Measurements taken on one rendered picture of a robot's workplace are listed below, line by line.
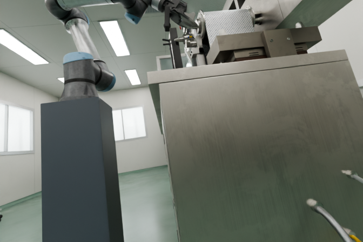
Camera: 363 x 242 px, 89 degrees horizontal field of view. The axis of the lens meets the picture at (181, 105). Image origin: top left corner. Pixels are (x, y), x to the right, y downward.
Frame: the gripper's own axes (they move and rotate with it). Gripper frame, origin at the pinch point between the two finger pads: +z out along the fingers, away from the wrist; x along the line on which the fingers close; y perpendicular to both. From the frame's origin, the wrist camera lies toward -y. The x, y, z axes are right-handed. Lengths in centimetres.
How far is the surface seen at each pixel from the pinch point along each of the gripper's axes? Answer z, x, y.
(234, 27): 17.4, -4.6, 7.5
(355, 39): 174, 136, 211
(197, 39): 4.5, 2.6, -3.1
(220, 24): 10.8, -4.6, 5.1
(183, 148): 23, -30, -55
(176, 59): -4.4, 28.6, -6.8
